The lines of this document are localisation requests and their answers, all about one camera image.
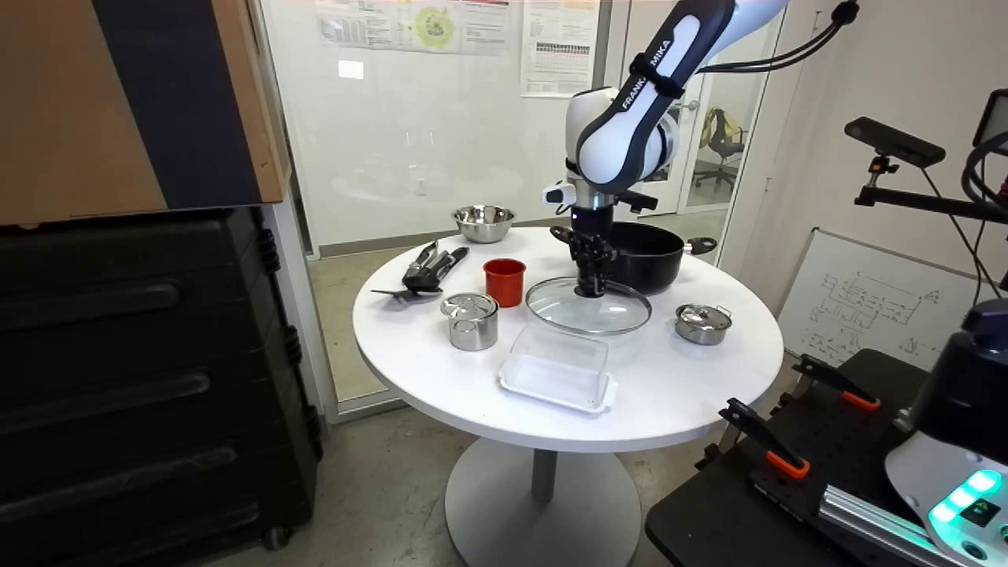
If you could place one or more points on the black equipment case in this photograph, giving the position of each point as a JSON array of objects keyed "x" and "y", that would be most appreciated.
[{"x": 149, "y": 394}]

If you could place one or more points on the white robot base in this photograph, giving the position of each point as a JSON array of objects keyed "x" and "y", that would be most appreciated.
[{"x": 953, "y": 469}]

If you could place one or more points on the aluminium extrusion rail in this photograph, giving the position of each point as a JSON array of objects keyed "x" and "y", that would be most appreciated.
[{"x": 872, "y": 537}]

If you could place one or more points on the large black cooking pot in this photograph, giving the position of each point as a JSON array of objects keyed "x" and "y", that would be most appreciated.
[{"x": 642, "y": 255}]

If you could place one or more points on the whiteboard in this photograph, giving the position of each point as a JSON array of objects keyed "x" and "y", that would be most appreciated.
[{"x": 850, "y": 297}]

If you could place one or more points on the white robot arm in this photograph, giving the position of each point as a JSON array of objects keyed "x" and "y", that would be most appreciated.
[{"x": 616, "y": 138}]

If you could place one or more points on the red plastic cup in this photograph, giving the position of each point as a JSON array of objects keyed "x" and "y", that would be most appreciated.
[{"x": 506, "y": 281}]

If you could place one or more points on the glass pot lid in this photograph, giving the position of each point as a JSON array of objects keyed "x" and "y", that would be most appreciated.
[{"x": 616, "y": 309}]

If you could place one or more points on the cardboard box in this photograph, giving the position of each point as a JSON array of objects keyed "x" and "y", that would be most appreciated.
[{"x": 135, "y": 108}]

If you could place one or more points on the steel mug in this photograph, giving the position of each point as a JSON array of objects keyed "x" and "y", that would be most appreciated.
[{"x": 470, "y": 322}]

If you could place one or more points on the black cart table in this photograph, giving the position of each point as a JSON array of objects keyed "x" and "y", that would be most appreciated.
[{"x": 738, "y": 510}]

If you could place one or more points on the white round table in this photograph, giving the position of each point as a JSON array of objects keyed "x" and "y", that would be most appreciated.
[{"x": 555, "y": 413}]

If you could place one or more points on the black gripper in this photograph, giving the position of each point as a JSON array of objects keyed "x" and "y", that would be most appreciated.
[{"x": 591, "y": 245}]

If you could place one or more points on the steel bowl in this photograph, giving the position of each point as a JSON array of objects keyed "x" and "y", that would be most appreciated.
[{"x": 482, "y": 221}]

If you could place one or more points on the clear plastic container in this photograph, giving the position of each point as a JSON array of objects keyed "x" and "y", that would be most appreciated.
[{"x": 557, "y": 368}]

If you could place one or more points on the black kitchen utensils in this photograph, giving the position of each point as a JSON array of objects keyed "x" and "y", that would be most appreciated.
[{"x": 425, "y": 272}]

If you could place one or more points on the small steel lidded pot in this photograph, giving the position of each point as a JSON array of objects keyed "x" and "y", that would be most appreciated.
[{"x": 700, "y": 325}]

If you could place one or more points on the orange black clamp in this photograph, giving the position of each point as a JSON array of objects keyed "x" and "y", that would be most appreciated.
[
  {"x": 781, "y": 457},
  {"x": 838, "y": 382}
]

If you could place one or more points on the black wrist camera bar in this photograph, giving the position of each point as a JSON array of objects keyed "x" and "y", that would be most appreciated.
[{"x": 561, "y": 195}]

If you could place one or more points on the black camera on stand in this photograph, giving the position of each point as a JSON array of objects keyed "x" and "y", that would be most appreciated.
[{"x": 901, "y": 147}]

